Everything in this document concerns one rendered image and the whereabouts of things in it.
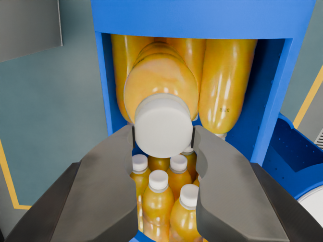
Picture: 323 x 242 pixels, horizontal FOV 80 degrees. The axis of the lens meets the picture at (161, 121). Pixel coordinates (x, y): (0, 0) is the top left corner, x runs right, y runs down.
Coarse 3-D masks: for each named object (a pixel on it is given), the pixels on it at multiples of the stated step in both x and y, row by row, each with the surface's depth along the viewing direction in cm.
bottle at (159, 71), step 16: (144, 48) 27; (160, 48) 22; (144, 64) 17; (160, 64) 16; (176, 64) 16; (128, 80) 17; (144, 80) 15; (160, 80) 15; (176, 80) 15; (192, 80) 16; (128, 96) 16; (144, 96) 15; (160, 96) 13; (176, 96) 14; (192, 96) 15; (128, 112) 16; (192, 112) 16
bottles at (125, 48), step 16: (112, 48) 31; (128, 48) 30; (176, 48) 30; (192, 48) 30; (128, 64) 31; (192, 64) 31; (144, 160) 43; (160, 160) 49; (176, 160) 44; (192, 160) 50; (144, 176) 44; (176, 176) 44; (192, 176) 51; (176, 192) 44
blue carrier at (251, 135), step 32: (96, 0) 21; (128, 0) 18; (160, 0) 16; (192, 0) 16; (224, 0) 16; (256, 0) 16; (288, 0) 17; (96, 32) 25; (128, 32) 19; (160, 32) 17; (192, 32) 17; (224, 32) 17; (256, 32) 17; (288, 32) 18; (256, 64) 36; (288, 64) 21; (256, 96) 37; (256, 128) 37; (256, 160) 27
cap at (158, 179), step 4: (152, 172) 40; (156, 172) 40; (160, 172) 40; (164, 172) 40; (152, 176) 39; (156, 176) 39; (160, 176) 39; (164, 176) 39; (152, 180) 38; (156, 180) 38; (160, 180) 38; (164, 180) 38; (152, 184) 38; (156, 184) 38; (160, 184) 38; (164, 184) 38; (156, 188) 38; (160, 188) 38
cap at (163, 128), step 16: (144, 112) 12; (160, 112) 12; (176, 112) 12; (144, 128) 12; (160, 128) 12; (176, 128) 12; (192, 128) 12; (144, 144) 13; (160, 144) 13; (176, 144) 13
